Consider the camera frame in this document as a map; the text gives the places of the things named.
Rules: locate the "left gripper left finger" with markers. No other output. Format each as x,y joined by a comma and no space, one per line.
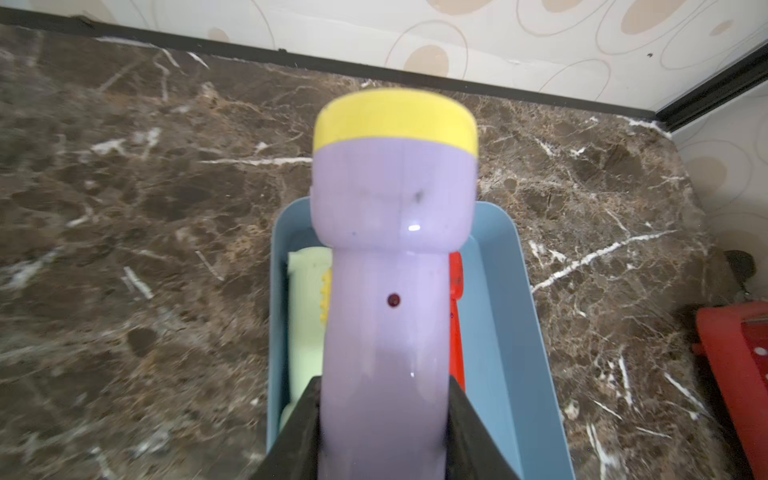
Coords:
295,453

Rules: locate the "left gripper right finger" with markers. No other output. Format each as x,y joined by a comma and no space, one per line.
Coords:
471,452

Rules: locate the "light green flashlight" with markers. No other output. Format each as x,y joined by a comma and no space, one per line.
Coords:
309,275

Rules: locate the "red flashlight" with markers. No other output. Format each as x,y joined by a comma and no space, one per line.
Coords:
456,293

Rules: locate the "purple flashlight yellow head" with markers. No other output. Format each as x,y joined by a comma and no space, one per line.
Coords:
393,189

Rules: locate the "blue plastic storage box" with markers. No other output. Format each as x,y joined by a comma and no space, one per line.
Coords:
508,379

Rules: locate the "red and silver toaster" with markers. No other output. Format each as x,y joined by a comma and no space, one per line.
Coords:
734,341

